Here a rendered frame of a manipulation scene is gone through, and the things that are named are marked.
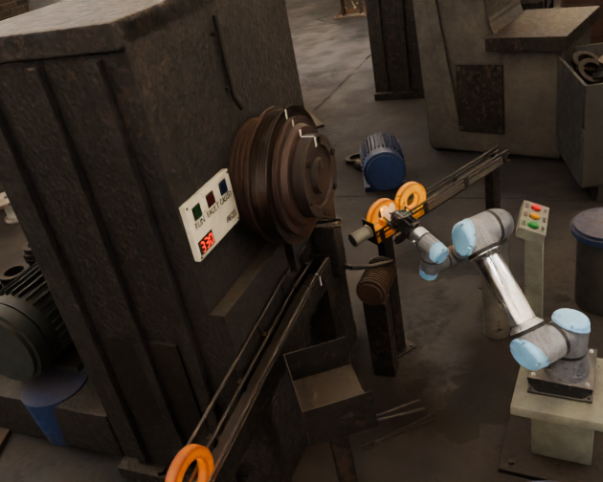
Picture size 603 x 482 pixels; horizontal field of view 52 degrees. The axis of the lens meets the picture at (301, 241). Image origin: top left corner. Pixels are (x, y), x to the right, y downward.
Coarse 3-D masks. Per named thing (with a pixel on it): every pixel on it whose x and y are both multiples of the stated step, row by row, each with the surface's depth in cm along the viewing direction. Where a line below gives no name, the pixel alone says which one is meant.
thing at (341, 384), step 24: (288, 360) 194; (312, 360) 196; (336, 360) 198; (312, 384) 195; (336, 384) 194; (360, 384) 192; (312, 408) 170; (336, 408) 172; (360, 408) 174; (312, 432) 174; (336, 432) 176; (336, 456) 198
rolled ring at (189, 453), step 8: (184, 448) 163; (192, 448) 163; (200, 448) 165; (176, 456) 160; (184, 456) 160; (192, 456) 162; (200, 456) 165; (208, 456) 169; (176, 464) 158; (184, 464) 159; (200, 464) 169; (208, 464) 169; (168, 472) 157; (176, 472) 157; (184, 472) 159; (200, 472) 170; (208, 472) 169; (168, 480) 156; (176, 480) 156; (200, 480) 169
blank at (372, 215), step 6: (384, 198) 259; (372, 204) 258; (378, 204) 256; (384, 204) 257; (390, 204) 259; (396, 204) 261; (372, 210) 256; (378, 210) 256; (372, 216) 256; (372, 222) 257; (378, 222) 259; (384, 222) 260; (378, 228) 260
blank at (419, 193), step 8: (408, 184) 262; (416, 184) 263; (400, 192) 261; (408, 192) 262; (416, 192) 265; (424, 192) 267; (400, 200) 261; (416, 200) 268; (424, 200) 269; (400, 208) 263; (416, 208) 268
